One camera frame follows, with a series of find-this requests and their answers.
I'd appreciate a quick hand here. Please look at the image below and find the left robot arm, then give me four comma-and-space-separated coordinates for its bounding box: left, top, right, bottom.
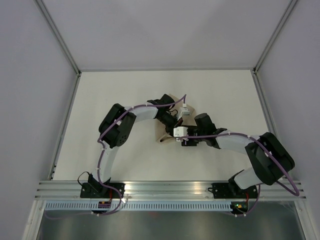
91, 94, 186, 198

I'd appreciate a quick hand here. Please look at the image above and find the aluminium frame post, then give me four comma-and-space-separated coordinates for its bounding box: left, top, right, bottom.
33, 0, 81, 76
252, 0, 299, 75

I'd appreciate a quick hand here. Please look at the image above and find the aluminium front rail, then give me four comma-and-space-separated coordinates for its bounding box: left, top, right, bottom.
34, 180, 307, 202

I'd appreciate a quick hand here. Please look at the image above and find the left aluminium frame post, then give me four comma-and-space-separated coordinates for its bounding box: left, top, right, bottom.
33, 0, 81, 76

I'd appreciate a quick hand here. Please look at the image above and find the white slotted cable duct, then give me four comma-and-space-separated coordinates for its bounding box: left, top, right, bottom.
45, 200, 232, 212

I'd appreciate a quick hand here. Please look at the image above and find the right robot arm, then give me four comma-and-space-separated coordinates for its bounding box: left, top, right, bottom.
173, 113, 295, 198

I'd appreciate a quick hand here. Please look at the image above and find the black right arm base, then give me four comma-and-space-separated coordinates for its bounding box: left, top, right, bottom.
207, 182, 258, 199

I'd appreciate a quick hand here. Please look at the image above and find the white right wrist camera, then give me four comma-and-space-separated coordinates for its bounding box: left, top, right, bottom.
173, 126, 189, 142

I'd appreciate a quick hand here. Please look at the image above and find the beige cloth napkin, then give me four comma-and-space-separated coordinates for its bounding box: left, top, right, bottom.
154, 94, 195, 144

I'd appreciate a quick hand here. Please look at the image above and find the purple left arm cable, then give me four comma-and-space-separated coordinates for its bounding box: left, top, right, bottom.
96, 93, 187, 220

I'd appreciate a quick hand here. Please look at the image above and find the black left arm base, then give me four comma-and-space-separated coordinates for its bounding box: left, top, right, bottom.
80, 182, 125, 199

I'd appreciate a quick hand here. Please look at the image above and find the right aluminium frame post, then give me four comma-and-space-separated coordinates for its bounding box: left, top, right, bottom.
252, 0, 299, 75

